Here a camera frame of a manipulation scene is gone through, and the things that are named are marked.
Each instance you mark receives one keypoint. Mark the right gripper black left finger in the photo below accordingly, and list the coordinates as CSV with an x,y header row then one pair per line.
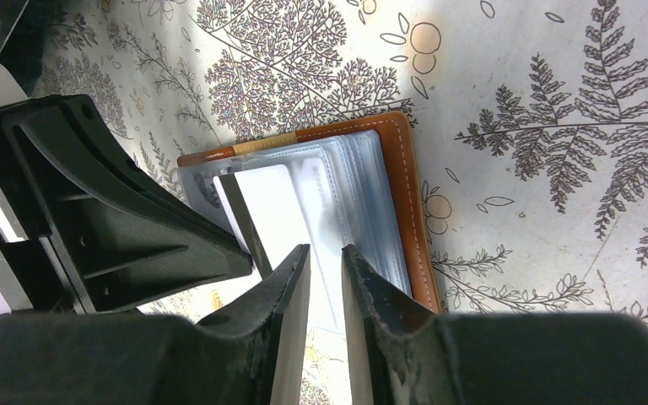
x,y
247,352

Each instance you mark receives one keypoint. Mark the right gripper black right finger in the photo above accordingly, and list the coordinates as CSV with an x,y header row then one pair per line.
x,y
402,353

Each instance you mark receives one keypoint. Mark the floral patterned table mat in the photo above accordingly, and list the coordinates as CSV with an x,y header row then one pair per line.
x,y
529,118

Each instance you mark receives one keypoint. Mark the white magnetic stripe card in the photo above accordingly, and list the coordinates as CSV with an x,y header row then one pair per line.
x,y
268,219

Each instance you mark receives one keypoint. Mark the brown leather card holder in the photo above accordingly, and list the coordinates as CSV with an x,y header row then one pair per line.
x,y
395,134

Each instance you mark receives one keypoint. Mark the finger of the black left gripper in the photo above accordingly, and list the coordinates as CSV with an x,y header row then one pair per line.
x,y
117,237

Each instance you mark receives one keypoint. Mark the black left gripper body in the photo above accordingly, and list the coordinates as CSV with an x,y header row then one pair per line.
x,y
0,195

